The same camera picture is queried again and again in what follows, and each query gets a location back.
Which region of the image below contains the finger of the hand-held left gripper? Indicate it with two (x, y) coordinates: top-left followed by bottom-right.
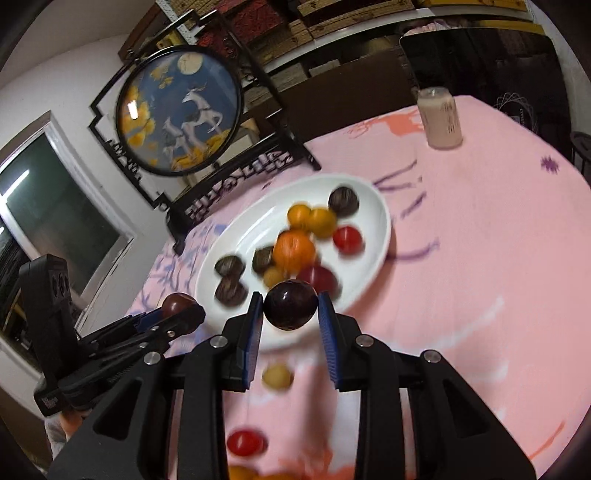
(76, 310), (169, 356)
(58, 302), (207, 409)

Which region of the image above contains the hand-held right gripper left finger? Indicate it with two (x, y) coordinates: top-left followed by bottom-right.
(48, 292), (265, 480)

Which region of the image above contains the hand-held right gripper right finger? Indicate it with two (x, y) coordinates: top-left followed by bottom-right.
(318, 292), (539, 480)

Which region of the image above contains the dark red round fruit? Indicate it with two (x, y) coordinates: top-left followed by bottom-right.
(161, 292), (198, 319)

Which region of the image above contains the dark brown oblong date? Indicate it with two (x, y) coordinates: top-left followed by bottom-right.
(216, 274), (249, 308)

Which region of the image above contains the large dark purple plum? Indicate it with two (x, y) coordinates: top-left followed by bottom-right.
(263, 279), (319, 330)

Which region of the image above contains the red cherry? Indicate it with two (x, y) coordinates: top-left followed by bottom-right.
(298, 265), (340, 296)

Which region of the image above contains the white round plate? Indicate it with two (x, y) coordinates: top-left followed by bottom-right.
(194, 174), (392, 352)

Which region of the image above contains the person's left forearm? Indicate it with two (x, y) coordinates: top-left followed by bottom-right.
(44, 406), (90, 460)

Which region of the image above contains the red cherry tomato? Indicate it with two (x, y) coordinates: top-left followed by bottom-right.
(226, 429), (269, 457)
(332, 224), (363, 254)

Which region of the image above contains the small yellow-orange fruit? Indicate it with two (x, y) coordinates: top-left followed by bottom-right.
(286, 203), (312, 230)
(307, 208), (338, 239)

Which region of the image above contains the window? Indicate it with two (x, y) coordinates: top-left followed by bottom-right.
(0, 111), (139, 365)

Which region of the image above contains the wrinkled dark round fruit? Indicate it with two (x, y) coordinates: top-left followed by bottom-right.
(328, 185), (360, 217)

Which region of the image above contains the pink floral tablecloth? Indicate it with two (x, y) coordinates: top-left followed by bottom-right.
(124, 95), (591, 480)

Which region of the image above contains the pink drink can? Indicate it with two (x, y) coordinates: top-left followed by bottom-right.
(417, 86), (464, 149)

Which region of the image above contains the brown panel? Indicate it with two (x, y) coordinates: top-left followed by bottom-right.
(281, 48), (419, 141)

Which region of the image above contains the dark wooden chair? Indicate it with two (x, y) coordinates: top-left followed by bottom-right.
(570, 131), (591, 188)

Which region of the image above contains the shelf of woven boxes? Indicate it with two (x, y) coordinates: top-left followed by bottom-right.
(117, 0), (546, 139)

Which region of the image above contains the round deer screen black frame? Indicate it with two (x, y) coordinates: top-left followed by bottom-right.
(89, 9), (322, 256)

